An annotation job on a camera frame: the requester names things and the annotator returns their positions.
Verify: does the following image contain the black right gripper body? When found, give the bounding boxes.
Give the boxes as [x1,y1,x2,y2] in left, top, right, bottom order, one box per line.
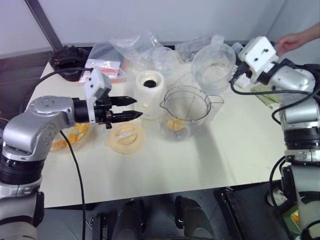
[234,62,251,78]

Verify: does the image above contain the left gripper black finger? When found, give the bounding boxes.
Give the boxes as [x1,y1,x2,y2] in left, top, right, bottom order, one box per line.
[109,95,138,107]
[111,109,144,124]

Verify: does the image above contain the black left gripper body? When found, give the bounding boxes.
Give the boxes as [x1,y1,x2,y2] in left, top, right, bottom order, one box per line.
[93,96,113,130]

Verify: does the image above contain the cream blender lid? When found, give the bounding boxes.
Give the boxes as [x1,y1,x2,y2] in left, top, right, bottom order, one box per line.
[104,122,147,155]

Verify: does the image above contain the white blender base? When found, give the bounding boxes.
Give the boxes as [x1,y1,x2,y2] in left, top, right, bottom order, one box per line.
[134,70,166,121]

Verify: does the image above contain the clear bowl of orange segments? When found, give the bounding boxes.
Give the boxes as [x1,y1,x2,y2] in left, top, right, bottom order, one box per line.
[48,121,98,154]

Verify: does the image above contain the orange segments in jar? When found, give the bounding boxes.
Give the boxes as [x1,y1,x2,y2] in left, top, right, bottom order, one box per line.
[165,118,185,133]

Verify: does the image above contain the clear blender jar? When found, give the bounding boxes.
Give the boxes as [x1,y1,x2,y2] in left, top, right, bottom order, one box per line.
[159,85,225,143]

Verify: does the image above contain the person's bare hand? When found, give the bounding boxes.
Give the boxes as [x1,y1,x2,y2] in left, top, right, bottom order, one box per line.
[275,32,309,57]

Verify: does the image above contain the small white box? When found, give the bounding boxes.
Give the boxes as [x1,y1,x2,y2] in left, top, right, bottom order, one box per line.
[234,74,253,89]

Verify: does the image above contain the clear plastic measuring jug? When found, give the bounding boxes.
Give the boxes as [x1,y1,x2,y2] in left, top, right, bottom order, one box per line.
[190,40,238,95]

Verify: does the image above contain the green paper packet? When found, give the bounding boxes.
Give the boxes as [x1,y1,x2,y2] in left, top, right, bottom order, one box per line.
[250,85,284,110]

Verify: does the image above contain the zip bag with red label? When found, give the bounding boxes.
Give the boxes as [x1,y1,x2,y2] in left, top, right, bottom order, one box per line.
[78,43,129,85]

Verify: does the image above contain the crumpled clear plastic bag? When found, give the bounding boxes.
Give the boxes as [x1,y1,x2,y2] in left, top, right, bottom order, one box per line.
[108,30,161,65]

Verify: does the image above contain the clear bag with dark parts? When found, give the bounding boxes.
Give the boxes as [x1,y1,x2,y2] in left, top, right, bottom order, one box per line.
[174,33,219,64]

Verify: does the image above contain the clear round plastic container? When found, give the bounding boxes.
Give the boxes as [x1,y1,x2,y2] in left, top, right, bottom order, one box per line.
[149,45,179,74]

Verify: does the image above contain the dark rounded shape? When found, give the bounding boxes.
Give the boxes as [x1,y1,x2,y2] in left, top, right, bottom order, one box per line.
[174,195,214,240]

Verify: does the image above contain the green tray with orange pieces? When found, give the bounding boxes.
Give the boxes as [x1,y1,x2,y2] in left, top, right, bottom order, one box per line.
[283,206,301,231]

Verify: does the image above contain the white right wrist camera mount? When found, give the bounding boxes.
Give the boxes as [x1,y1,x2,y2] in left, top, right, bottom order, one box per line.
[237,36,280,85]

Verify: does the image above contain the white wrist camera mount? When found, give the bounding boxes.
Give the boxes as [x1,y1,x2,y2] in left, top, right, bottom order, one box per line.
[237,36,280,85]
[83,67,113,124]

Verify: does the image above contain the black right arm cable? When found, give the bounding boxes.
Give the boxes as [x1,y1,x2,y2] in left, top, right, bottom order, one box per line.
[229,74,320,97]

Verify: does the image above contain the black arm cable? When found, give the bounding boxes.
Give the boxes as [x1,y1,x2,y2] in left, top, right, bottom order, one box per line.
[229,74,320,97]
[20,67,95,240]

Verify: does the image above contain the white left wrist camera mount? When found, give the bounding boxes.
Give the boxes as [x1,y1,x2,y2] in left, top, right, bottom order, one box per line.
[83,67,113,124]

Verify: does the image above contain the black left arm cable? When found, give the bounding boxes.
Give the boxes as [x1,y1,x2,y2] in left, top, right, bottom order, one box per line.
[20,67,95,240]

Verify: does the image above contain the dark wall post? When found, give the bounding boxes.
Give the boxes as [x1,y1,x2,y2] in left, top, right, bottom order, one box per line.
[24,0,64,51]

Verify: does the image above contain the black metal frame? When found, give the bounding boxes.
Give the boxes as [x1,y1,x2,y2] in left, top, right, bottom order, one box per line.
[213,185,277,240]

